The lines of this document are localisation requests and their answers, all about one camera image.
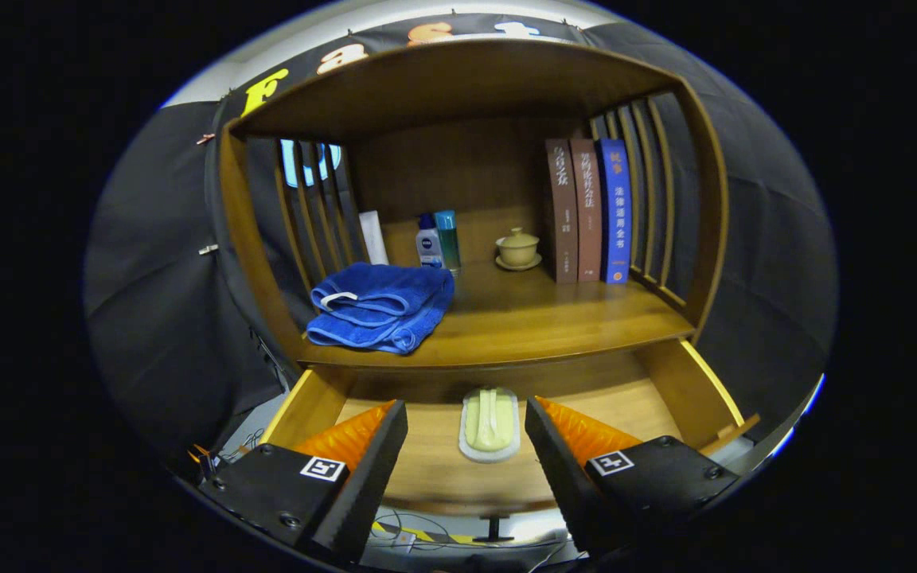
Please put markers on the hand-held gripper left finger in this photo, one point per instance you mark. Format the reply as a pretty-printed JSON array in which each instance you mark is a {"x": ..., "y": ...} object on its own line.
[{"x": 371, "y": 485}]

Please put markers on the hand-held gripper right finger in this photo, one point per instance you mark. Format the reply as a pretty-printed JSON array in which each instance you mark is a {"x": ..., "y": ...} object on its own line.
[{"x": 562, "y": 485}]

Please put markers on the wooden drawer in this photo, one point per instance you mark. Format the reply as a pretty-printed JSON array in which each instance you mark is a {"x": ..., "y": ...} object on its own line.
[{"x": 427, "y": 469}]

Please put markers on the wooden countertop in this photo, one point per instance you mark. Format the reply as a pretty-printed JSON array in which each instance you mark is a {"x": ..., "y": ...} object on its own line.
[{"x": 538, "y": 310}]

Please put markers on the wooden cabinet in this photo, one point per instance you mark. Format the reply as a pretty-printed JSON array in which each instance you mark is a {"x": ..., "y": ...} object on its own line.
[{"x": 458, "y": 87}]

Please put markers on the yellow black floor tape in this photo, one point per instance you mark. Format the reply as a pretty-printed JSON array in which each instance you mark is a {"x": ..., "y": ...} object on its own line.
[{"x": 427, "y": 535}]

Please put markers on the blue towel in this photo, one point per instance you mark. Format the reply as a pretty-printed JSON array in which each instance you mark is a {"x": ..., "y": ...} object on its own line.
[{"x": 383, "y": 310}]

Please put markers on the beige lidded teacup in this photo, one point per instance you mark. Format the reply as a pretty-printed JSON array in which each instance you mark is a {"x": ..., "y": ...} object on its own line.
[{"x": 517, "y": 248}]

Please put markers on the white lotion bottle blue cap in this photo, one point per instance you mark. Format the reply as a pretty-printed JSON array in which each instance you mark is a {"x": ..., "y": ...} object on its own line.
[{"x": 429, "y": 247}]

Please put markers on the white tube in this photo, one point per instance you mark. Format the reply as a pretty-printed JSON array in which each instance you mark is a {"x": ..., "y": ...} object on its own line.
[{"x": 373, "y": 239}]

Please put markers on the teal bottle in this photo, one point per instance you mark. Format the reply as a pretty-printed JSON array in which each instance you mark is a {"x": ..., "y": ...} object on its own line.
[{"x": 448, "y": 243}]

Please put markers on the dark brown book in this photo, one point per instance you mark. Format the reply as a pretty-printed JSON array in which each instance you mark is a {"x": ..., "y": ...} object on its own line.
[{"x": 562, "y": 215}]

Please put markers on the reddish brown book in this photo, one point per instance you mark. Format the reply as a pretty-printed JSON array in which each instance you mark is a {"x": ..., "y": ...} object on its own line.
[{"x": 588, "y": 215}]

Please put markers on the blue book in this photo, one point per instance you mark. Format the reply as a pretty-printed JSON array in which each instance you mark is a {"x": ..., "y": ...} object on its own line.
[{"x": 616, "y": 215}]

